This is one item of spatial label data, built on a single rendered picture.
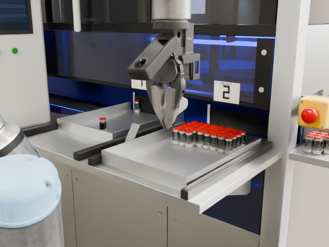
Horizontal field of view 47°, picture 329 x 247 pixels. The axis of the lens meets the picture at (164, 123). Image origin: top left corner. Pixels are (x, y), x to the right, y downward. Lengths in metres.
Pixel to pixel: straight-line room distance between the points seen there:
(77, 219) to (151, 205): 0.50
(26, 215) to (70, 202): 1.29
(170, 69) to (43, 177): 0.32
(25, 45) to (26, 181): 1.06
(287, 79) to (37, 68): 0.98
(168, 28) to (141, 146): 0.42
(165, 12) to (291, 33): 0.41
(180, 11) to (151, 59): 0.11
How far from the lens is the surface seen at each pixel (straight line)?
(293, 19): 1.02
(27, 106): 1.60
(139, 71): 0.67
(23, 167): 0.59
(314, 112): 0.99
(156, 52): 0.70
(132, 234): 1.58
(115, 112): 1.43
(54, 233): 0.58
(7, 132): 0.67
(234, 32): 1.09
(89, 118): 1.35
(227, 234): 1.27
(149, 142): 1.06
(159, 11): 0.73
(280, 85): 1.04
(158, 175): 0.83
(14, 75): 1.56
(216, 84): 1.13
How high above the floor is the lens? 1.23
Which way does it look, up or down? 16 degrees down
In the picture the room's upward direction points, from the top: straight up
